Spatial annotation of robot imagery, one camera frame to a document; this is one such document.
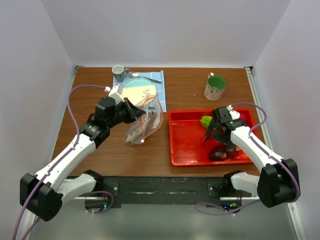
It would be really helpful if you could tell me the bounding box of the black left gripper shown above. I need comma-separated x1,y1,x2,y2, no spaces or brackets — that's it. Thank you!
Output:
107,97,146,129

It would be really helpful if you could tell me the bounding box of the clear zip top bag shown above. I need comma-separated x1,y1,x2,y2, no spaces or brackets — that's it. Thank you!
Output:
123,94,164,145

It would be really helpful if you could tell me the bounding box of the grey toy fish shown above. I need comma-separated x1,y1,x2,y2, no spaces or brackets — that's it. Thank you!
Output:
123,118,158,145

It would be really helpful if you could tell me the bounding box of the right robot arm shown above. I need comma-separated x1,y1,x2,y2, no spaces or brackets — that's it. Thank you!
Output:
204,105,301,208

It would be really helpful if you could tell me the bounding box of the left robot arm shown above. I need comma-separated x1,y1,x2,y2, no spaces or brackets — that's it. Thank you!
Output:
19,96,146,222

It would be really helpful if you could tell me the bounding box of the cream and teal plate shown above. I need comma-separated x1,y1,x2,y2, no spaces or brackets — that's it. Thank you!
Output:
122,78,157,107

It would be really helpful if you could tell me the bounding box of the dark red plum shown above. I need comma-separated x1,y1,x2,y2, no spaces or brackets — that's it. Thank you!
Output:
208,147,227,162
223,145,237,158

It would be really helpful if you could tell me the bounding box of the red plastic tray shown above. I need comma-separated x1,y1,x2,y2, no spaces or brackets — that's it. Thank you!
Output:
168,109,252,167

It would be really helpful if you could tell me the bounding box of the red apple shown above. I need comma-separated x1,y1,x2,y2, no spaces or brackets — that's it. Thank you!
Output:
240,112,248,121

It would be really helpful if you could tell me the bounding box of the red pink peach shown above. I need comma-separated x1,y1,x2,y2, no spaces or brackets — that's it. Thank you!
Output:
233,150,250,161

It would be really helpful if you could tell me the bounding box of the metal spoon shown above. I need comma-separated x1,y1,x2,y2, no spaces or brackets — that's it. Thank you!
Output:
128,71,162,84

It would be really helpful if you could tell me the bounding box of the blue checked cloth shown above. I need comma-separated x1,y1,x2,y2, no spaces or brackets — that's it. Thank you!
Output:
113,70,167,113

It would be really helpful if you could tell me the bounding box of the grey mug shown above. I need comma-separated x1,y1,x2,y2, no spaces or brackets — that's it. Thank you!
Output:
111,65,130,83

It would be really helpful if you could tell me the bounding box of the floral mug green inside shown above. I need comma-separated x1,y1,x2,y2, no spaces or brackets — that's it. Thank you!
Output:
204,72,227,101

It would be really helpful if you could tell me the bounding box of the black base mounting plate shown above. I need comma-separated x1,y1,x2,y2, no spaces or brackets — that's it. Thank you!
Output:
102,176,252,208

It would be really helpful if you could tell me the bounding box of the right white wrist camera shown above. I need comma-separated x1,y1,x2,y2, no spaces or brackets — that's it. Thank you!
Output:
226,105,241,120

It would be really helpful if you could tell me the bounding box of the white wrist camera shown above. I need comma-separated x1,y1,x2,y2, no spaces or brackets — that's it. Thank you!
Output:
104,84,124,104
226,105,241,120

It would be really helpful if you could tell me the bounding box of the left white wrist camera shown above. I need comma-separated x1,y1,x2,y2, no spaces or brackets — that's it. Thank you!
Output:
104,84,124,104

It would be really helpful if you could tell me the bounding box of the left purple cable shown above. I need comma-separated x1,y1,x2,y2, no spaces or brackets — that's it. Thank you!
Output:
11,84,107,240

